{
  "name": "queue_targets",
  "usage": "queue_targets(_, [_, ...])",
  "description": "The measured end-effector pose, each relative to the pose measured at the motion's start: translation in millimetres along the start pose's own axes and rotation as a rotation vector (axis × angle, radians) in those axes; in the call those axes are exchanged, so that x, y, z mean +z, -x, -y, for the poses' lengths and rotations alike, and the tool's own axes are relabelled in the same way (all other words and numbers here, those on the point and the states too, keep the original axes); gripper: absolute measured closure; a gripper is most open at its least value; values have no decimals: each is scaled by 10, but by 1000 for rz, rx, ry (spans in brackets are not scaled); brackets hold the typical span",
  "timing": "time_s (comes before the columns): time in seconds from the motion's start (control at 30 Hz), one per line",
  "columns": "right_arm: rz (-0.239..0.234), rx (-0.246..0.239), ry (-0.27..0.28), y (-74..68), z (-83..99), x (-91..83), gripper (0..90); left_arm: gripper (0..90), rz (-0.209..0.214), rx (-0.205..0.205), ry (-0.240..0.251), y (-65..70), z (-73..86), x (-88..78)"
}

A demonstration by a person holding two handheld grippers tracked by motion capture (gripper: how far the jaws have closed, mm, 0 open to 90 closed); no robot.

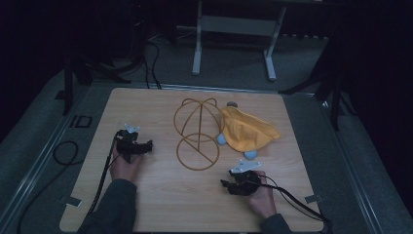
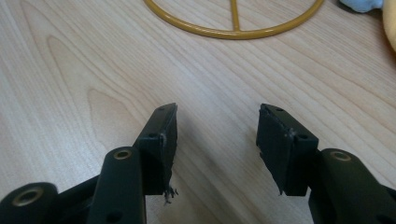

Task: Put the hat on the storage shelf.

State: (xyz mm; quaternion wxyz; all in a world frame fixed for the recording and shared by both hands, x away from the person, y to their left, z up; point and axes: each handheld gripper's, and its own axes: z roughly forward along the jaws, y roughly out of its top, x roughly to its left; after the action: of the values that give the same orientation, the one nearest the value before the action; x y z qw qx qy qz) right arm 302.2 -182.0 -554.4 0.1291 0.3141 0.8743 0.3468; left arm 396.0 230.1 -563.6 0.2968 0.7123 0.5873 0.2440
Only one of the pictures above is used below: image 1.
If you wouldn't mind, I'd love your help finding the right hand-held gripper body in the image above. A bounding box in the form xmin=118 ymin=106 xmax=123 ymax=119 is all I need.
xmin=227 ymin=159 xmax=263 ymax=197

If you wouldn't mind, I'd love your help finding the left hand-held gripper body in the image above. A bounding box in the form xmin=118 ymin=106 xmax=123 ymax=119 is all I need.
xmin=115 ymin=123 xmax=147 ymax=164

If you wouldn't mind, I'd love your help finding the gold wire hat stand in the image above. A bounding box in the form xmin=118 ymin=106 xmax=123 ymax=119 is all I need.
xmin=172 ymin=97 xmax=226 ymax=172

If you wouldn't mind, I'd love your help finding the yellow cloth hat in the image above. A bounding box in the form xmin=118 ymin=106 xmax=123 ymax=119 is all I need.
xmin=219 ymin=105 xmax=282 ymax=153

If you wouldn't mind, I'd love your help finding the person's right hand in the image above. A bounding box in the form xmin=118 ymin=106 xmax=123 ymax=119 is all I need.
xmin=246 ymin=171 xmax=278 ymax=220

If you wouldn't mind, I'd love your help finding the person's left hand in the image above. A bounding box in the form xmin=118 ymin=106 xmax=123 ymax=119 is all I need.
xmin=109 ymin=151 xmax=146 ymax=183

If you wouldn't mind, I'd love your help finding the light blue plush toy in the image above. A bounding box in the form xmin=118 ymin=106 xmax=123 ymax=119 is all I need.
xmin=216 ymin=100 xmax=259 ymax=161

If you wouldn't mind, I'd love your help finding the grey tape strip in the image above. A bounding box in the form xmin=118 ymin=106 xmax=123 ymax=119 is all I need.
xmin=304 ymin=194 xmax=324 ymax=205
xmin=64 ymin=196 xmax=83 ymax=208

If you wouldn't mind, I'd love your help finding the black tripod stand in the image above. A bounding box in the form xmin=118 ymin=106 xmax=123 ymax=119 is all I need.
xmin=61 ymin=0 xmax=154 ymax=116
xmin=278 ymin=32 xmax=357 ymax=132

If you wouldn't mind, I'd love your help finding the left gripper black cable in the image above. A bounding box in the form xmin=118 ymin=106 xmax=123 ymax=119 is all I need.
xmin=87 ymin=136 xmax=122 ymax=216

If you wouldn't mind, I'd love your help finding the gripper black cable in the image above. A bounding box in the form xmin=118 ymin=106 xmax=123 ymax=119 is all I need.
xmin=258 ymin=175 xmax=333 ymax=228
xmin=87 ymin=136 xmax=122 ymax=216

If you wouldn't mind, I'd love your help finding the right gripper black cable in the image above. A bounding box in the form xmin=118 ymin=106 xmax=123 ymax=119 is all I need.
xmin=258 ymin=175 xmax=333 ymax=228

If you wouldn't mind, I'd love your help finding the black floor cable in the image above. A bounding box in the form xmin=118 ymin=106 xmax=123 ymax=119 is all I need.
xmin=17 ymin=140 xmax=80 ymax=234

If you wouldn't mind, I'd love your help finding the white metal table frame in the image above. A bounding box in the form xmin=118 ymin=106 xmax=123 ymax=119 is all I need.
xmin=191 ymin=0 xmax=288 ymax=82

